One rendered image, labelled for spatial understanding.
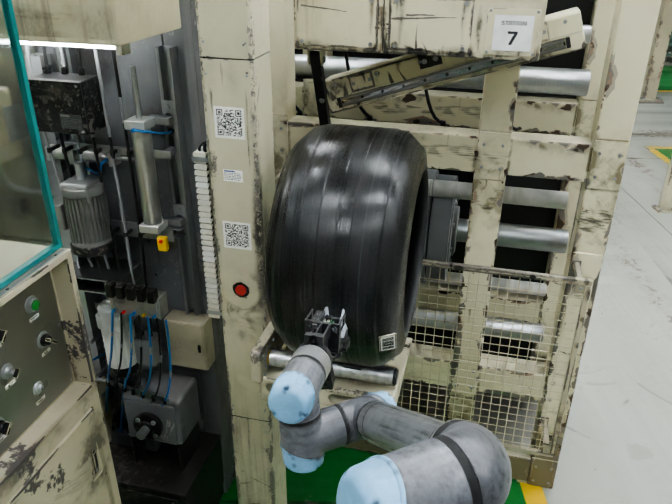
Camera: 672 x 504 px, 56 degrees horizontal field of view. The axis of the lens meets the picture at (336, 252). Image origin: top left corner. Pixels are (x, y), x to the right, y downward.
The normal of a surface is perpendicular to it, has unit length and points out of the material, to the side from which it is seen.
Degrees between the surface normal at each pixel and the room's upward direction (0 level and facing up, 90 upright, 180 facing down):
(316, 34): 90
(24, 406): 90
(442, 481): 33
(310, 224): 58
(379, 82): 90
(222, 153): 90
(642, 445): 0
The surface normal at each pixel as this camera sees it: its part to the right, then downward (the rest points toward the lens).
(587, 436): 0.01, -0.89
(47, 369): 0.97, 0.11
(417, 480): 0.16, -0.69
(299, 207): -0.19, -0.22
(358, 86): -0.24, 0.44
